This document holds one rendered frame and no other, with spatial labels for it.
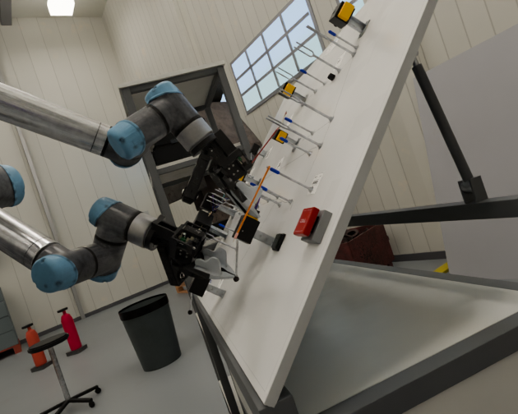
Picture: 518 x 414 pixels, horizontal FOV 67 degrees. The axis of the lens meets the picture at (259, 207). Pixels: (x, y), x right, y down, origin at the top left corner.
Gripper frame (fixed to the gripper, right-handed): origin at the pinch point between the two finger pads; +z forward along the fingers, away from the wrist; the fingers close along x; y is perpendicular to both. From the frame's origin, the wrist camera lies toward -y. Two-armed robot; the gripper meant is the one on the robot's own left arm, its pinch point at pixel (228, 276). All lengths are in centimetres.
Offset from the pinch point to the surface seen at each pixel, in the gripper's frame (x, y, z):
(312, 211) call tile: -7.0, 29.4, 12.1
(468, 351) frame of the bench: -8.5, 16.4, 44.9
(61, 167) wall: 535, -474, -562
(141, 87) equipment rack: 89, -7, -83
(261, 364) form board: -22.2, 7.9, 14.2
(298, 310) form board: -18.5, 19.2, 16.1
